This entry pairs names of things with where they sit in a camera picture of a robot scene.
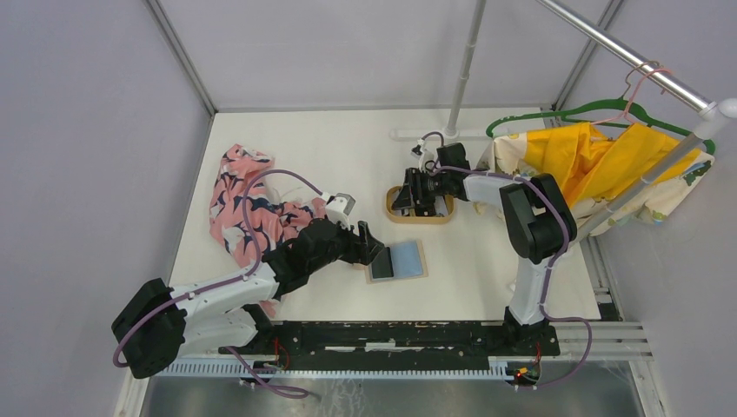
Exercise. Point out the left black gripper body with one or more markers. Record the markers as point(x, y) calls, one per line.
point(343, 248)

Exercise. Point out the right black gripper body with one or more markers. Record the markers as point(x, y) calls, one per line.
point(436, 186)

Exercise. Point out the black VIP credit card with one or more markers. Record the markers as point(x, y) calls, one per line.
point(382, 267)

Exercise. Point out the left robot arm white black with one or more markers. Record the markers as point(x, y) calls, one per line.
point(161, 323)

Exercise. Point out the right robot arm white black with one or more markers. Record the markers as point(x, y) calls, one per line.
point(539, 223)

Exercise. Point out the oval wooden card tray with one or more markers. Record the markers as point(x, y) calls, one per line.
point(393, 217)

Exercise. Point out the white rack pole with base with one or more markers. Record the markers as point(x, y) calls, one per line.
point(450, 129)

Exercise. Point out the pink patterned garment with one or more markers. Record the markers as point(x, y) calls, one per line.
point(245, 219)

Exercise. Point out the pink clothes hanger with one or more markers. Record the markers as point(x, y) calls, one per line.
point(625, 113)

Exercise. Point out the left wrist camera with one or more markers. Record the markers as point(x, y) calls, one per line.
point(338, 208)

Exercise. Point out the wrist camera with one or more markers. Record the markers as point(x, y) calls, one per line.
point(426, 158)
point(338, 208)

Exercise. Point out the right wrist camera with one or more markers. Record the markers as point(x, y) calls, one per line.
point(426, 158)

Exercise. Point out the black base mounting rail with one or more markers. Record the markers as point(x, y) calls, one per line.
point(395, 345)

